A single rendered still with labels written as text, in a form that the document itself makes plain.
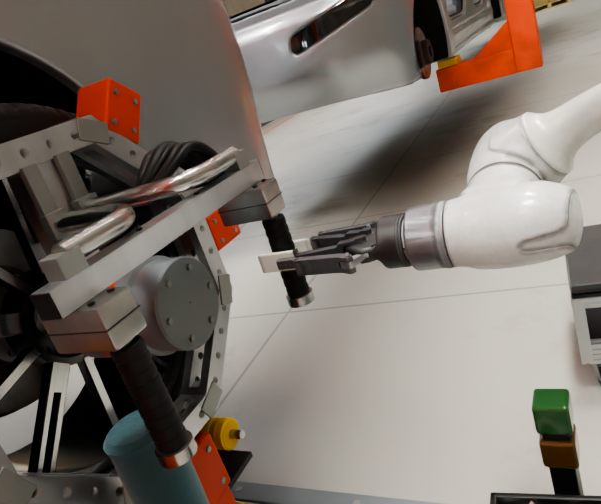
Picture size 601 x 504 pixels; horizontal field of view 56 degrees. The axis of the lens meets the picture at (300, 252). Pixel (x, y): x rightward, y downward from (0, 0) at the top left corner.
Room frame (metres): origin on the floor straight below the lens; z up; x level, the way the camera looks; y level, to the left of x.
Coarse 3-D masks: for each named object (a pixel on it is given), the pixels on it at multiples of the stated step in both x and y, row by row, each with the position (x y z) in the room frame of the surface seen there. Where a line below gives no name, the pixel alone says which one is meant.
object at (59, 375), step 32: (0, 192) 0.85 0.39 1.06; (96, 192) 1.02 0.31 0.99; (32, 256) 0.84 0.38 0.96; (32, 288) 0.81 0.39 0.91; (0, 320) 0.76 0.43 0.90; (32, 320) 0.84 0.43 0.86; (32, 352) 0.77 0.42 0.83; (0, 384) 0.72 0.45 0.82; (64, 384) 0.79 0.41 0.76; (96, 384) 0.83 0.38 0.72; (64, 416) 0.97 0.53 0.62; (96, 416) 0.93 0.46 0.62; (32, 448) 0.73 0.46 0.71; (64, 448) 0.85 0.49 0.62; (96, 448) 0.82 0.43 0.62
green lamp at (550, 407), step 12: (540, 396) 0.54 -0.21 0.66; (552, 396) 0.53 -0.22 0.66; (564, 396) 0.53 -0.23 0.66; (540, 408) 0.52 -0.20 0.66; (552, 408) 0.52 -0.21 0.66; (564, 408) 0.51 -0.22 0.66; (540, 420) 0.52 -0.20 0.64; (552, 420) 0.52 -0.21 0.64; (564, 420) 0.51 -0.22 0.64; (540, 432) 0.52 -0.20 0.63; (552, 432) 0.52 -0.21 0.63; (564, 432) 0.51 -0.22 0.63
